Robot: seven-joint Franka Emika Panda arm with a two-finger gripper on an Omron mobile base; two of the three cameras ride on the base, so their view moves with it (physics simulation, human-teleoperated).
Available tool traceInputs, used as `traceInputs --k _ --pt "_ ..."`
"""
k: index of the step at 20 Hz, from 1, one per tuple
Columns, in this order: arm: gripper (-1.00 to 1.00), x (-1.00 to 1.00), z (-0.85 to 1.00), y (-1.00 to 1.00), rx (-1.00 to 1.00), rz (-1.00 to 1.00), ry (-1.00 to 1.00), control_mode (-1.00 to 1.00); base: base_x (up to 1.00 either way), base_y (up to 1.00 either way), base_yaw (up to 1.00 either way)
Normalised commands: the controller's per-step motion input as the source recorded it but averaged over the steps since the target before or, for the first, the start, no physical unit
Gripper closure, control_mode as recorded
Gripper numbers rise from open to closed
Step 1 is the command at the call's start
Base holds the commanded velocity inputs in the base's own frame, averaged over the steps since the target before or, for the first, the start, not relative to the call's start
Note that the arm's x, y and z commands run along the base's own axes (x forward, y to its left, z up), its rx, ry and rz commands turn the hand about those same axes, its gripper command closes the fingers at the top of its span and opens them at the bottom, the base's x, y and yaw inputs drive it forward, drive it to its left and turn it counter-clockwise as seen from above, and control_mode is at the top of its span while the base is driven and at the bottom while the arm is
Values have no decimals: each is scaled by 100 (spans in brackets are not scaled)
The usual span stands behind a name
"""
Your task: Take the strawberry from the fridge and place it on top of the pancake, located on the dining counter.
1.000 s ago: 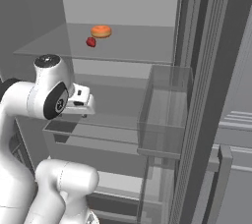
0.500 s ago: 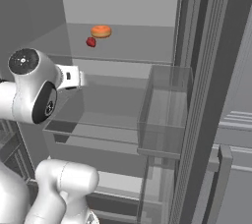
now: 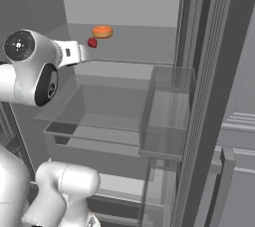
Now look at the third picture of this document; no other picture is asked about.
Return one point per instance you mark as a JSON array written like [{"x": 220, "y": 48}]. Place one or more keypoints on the clear fridge door bin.
[{"x": 166, "y": 111}]

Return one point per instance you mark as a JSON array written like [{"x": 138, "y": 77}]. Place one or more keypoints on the red strawberry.
[{"x": 92, "y": 42}]

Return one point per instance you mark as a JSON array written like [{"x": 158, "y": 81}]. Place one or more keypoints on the glass fridge shelf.
[{"x": 139, "y": 46}]

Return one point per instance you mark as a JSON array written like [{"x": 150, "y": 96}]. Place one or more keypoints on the grey cabinet front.
[{"x": 242, "y": 171}]

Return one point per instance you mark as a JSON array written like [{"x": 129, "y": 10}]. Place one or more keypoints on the clear fridge drawer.
[{"x": 99, "y": 118}]

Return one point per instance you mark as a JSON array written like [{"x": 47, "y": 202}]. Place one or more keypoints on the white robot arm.
[{"x": 26, "y": 71}]

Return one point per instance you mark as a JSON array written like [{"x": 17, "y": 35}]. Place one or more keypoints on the grey fridge door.
[{"x": 212, "y": 55}]

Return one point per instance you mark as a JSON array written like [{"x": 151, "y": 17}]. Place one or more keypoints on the grey fridge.
[{"x": 126, "y": 2}]

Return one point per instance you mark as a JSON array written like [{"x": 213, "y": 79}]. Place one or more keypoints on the orange glazed donut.
[{"x": 102, "y": 32}]

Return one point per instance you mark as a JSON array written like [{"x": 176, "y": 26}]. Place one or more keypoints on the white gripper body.
[{"x": 84, "y": 53}]

